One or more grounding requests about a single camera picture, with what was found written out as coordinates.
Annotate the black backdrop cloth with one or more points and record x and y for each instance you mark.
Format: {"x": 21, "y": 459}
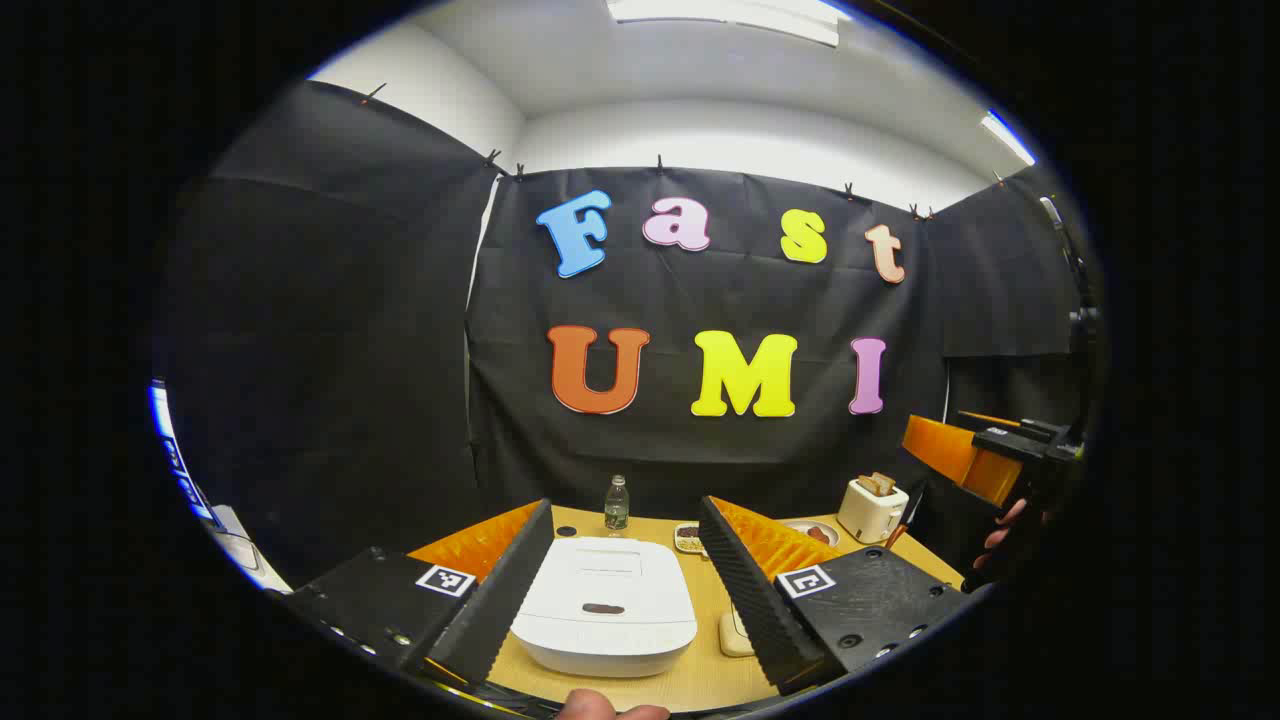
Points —
{"x": 680, "y": 450}

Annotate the toast slice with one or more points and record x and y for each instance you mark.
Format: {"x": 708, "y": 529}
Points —
{"x": 867, "y": 485}
{"x": 884, "y": 482}

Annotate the white divided seasoning dish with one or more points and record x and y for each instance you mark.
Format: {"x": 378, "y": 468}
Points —
{"x": 688, "y": 540}

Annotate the white toaster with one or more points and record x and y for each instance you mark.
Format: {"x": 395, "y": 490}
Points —
{"x": 870, "y": 515}

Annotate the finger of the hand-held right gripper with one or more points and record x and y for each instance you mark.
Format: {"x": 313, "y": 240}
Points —
{"x": 1010, "y": 445}
{"x": 1035, "y": 428}

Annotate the brown meat piece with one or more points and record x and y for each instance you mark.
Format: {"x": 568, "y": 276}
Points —
{"x": 818, "y": 535}

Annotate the row of black cloth clips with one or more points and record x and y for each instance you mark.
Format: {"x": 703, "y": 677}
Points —
{"x": 660, "y": 164}

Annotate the long ceiling light panel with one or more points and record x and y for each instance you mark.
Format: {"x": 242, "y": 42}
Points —
{"x": 720, "y": 15}

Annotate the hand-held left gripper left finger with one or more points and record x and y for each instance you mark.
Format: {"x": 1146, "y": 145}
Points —
{"x": 500, "y": 600}

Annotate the small ceiling light panel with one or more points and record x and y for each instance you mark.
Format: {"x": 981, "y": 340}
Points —
{"x": 1008, "y": 138}

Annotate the clear water bottle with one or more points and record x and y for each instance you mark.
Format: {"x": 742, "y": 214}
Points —
{"x": 617, "y": 510}

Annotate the white rice cooker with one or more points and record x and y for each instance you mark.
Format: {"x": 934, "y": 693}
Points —
{"x": 620, "y": 620}

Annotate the white round plate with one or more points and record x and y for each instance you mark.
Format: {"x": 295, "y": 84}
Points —
{"x": 798, "y": 524}

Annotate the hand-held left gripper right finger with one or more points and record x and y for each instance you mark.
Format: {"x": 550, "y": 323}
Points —
{"x": 750, "y": 600}

